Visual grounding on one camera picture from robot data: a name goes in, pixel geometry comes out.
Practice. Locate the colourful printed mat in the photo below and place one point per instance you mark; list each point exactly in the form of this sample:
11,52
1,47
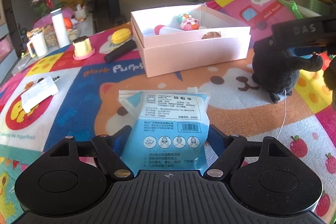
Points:
78,98

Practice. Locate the yellow cake cup toy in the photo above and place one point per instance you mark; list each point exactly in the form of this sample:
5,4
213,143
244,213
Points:
83,47

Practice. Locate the small red capped bottle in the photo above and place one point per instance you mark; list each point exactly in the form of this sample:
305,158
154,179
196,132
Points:
164,29

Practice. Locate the pink bag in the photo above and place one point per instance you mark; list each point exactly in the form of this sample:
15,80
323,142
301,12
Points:
5,47

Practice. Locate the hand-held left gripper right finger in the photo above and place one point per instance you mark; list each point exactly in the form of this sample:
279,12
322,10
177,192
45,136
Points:
216,138

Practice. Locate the clear snack jar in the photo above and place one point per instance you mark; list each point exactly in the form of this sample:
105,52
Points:
51,36

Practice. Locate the white thermos bottle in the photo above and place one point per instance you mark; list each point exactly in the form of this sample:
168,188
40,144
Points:
60,28

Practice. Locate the white remote control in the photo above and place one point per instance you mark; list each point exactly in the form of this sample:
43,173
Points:
36,94

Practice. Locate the pink cardboard box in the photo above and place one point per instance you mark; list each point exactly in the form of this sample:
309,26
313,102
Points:
194,53

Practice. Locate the white shelf unit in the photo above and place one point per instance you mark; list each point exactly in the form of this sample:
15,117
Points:
6,29

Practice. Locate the pink and teal toy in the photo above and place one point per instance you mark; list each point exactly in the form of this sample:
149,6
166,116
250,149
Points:
187,22

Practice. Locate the cream mug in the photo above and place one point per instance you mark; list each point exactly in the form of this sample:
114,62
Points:
39,45

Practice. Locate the orange ball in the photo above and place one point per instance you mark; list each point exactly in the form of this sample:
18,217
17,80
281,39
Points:
67,23

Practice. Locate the blue wipes packet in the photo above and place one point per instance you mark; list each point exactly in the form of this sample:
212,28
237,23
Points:
168,119

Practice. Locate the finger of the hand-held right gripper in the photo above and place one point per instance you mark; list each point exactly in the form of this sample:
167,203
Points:
302,51
302,29

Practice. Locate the black plush toy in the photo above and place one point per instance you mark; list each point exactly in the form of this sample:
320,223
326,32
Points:
275,69

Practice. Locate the pink cloth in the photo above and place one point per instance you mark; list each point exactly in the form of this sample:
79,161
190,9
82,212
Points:
42,20

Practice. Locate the black tube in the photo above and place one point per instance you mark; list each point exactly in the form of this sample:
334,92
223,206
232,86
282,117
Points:
119,52

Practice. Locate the tissue box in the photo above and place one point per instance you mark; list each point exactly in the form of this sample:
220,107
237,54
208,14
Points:
82,12

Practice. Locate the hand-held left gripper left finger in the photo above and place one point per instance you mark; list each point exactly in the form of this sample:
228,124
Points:
122,137

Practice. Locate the yellow corn toy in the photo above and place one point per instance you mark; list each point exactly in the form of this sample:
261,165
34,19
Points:
121,36

